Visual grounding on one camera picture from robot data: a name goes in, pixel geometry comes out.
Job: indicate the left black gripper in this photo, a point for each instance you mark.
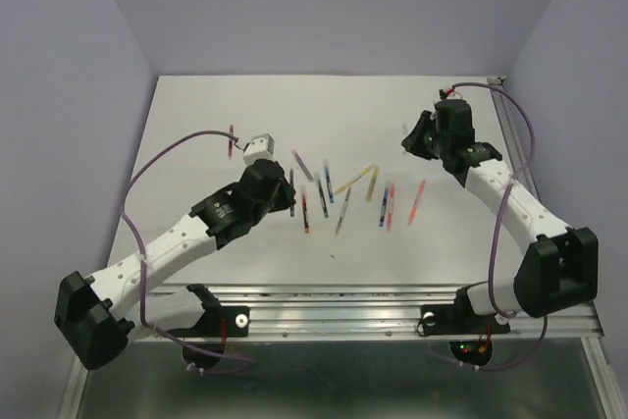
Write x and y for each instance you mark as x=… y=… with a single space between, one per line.
x=287 y=196

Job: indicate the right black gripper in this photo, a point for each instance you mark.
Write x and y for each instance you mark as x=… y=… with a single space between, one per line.
x=412 y=141

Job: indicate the purple pen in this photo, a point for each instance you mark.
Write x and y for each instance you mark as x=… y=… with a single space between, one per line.
x=291 y=192

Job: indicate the magenta pen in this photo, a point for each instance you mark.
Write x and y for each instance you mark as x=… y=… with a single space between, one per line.
x=231 y=144

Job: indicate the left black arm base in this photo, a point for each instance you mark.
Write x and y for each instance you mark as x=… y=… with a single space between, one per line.
x=204 y=333

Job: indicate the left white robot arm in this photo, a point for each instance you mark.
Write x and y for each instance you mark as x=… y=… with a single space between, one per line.
x=99 y=315

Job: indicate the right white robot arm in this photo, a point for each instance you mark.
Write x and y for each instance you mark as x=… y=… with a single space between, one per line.
x=560 y=264

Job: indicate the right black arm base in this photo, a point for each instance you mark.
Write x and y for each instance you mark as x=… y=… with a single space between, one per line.
x=473 y=333

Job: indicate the yellow pen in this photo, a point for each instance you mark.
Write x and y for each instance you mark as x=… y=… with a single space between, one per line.
x=355 y=179
x=372 y=183

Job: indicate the dark green pen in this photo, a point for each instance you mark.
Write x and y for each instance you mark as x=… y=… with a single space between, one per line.
x=321 y=193

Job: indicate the light red pen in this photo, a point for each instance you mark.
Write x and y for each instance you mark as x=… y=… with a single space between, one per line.
x=389 y=220

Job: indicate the green white pen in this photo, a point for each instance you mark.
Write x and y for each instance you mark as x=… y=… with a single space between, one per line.
x=343 y=211

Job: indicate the dark blue pen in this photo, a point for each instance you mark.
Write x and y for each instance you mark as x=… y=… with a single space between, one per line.
x=385 y=203

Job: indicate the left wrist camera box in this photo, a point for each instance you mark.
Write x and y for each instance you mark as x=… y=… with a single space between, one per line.
x=258 y=147

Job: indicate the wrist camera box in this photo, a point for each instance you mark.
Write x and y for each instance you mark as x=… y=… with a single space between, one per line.
x=258 y=147
x=449 y=92

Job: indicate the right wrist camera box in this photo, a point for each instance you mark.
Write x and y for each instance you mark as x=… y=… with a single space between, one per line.
x=449 y=92

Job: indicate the aluminium right side rail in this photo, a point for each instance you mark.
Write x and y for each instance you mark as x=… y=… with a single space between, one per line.
x=512 y=134

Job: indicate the aluminium front rail frame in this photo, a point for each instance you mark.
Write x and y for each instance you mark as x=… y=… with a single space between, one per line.
x=343 y=312

